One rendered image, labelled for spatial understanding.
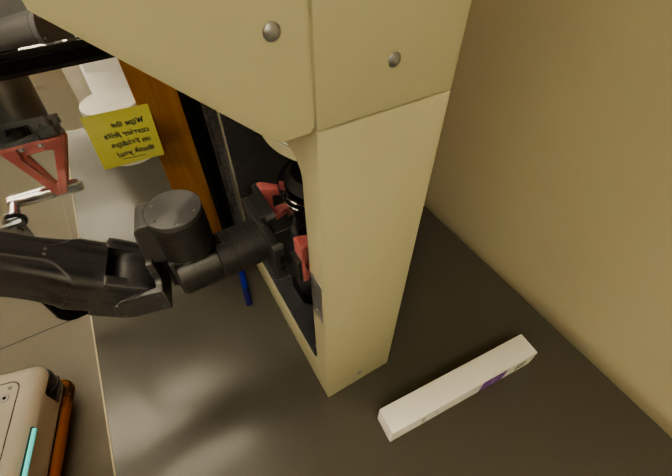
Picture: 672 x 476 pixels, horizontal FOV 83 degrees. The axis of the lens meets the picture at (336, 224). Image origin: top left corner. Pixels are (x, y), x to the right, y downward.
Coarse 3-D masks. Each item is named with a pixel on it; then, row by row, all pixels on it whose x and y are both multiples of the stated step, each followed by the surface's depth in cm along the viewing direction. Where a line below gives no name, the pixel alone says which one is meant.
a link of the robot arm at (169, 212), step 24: (168, 192) 40; (192, 192) 40; (144, 216) 38; (168, 216) 38; (192, 216) 38; (144, 240) 38; (168, 240) 38; (192, 240) 39; (168, 288) 44; (120, 312) 42; (144, 312) 43
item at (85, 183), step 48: (0, 96) 39; (48, 96) 41; (96, 96) 43; (144, 96) 46; (0, 144) 41; (48, 144) 44; (96, 144) 47; (144, 144) 50; (192, 144) 53; (0, 192) 44; (48, 192) 47; (96, 192) 50; (144, 192) 54; (96, 240) 55
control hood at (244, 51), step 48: (48, 0) 14; (96, 0) 14; (144, 0) 15; (192, 0) 16; (240, 0) 17; (288, 0) 18; (144, 48) 16; (192, 48) 17; (240, 48) 18; (288, 48) 19; (192, 96) 19; (240, 96) 20; (288, 96) 21
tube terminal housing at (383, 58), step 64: (320, 0) 18; (384, 0) 20; (448, 0) 22; (320, 64) 21; (384, 64) 23; (448, 64) 26; (320, 128) 24; (384, 128) 26; (320, 192) 27; (384, 192) 31; (320, 256) 33; (384, 256) 38; (320, 320) 43; (384, 320) 49
